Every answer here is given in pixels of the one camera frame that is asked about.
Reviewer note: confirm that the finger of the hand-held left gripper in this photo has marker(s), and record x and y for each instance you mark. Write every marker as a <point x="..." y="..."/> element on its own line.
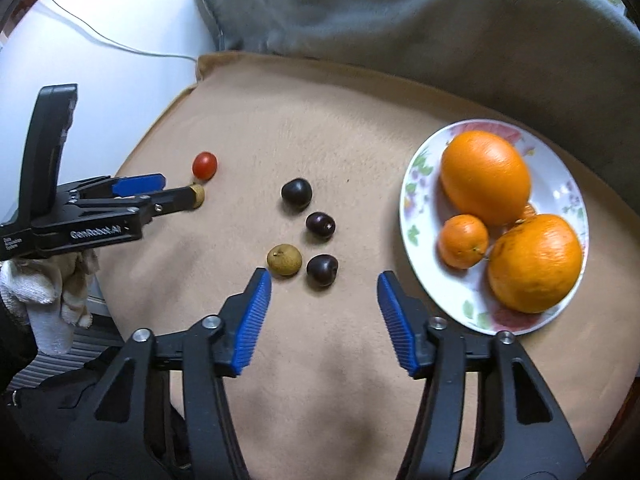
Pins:
<point x="170" y="202"/>
<point x="137" y="185"/>

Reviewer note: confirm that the white floral plate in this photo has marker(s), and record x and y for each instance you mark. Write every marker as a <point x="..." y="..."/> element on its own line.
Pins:
<point x="560" y="180"/>

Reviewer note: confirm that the tan blanket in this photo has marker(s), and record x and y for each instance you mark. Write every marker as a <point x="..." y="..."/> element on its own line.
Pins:
<point x="325" y="125"/>

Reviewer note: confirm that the small tangerine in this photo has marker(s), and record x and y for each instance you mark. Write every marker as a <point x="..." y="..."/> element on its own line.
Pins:
<point x="462" y="241"/>

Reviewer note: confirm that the red cherry tomato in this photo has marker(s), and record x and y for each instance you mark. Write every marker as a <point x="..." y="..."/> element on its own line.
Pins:
<point x="205" y="165"/>

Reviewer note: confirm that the grey ribbed panel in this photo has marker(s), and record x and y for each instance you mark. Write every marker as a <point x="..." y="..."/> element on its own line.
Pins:
<point x="75" y="350"/>

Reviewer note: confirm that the tan longan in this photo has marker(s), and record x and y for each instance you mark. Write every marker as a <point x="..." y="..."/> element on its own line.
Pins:
<point x="285" y="260"/>
<point x="200" y="196"/>

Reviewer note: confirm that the dark cherry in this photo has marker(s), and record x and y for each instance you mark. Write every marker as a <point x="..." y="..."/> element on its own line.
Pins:
<point x="296" y="194"/>
<point x="322" y="270"/>
<point x="320" y="225"/>

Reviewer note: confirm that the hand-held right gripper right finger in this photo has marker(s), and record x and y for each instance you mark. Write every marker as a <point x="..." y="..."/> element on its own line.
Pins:
<point x="397" y="325"/>

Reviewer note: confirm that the person's left hand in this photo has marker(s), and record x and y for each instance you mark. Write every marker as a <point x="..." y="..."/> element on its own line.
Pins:
<point x="45" y="290"/>

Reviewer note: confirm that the large oval orange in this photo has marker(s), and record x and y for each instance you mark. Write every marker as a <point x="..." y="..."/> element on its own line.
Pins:
<point x="485" y="177"/>

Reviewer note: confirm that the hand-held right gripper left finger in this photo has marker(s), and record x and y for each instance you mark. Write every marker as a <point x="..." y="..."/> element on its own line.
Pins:
<point x="255" y="320"/>

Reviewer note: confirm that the grey blanket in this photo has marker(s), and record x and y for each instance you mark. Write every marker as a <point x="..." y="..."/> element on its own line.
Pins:
<point x="400" y="20"/>

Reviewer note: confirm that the large round orange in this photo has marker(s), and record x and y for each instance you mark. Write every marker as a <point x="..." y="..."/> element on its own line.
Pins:
<point x="535" y="265"/>

